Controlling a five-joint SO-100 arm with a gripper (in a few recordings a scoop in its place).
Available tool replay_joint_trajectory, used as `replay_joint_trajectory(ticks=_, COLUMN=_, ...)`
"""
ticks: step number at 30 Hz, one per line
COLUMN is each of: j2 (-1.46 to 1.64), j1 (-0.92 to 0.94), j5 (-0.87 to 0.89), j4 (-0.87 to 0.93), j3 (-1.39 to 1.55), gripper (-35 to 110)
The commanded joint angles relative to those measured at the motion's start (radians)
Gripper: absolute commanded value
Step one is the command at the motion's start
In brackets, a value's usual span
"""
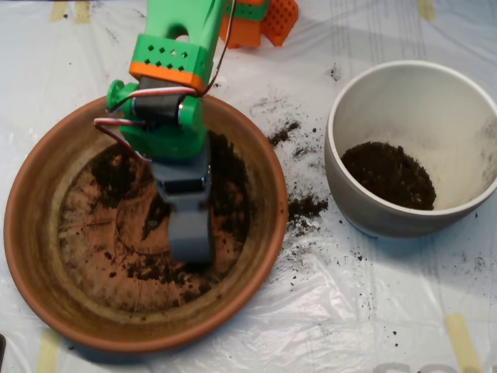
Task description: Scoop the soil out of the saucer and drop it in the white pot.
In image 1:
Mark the large spilled soil clump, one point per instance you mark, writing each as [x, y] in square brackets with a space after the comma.
[304, 206]

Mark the white ceramic pot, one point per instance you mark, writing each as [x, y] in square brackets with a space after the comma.
[349, 210]

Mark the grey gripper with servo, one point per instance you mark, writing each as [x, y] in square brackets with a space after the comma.
[185, 186]

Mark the dark soil pile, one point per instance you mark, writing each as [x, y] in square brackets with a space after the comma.
[112, 171]

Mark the terracotta clay saucer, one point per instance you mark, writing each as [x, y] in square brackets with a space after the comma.
[35, 233]

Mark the beige masking tape strip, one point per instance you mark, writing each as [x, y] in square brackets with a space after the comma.
[82, 13]
[426, 9]
[47, 353]
[460, 342]
[57, 11]

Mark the dark soil heap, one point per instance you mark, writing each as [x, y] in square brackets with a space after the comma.
[392, 182]

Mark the clear plastic cover sheet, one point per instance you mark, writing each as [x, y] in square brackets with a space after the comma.
[349, 311]

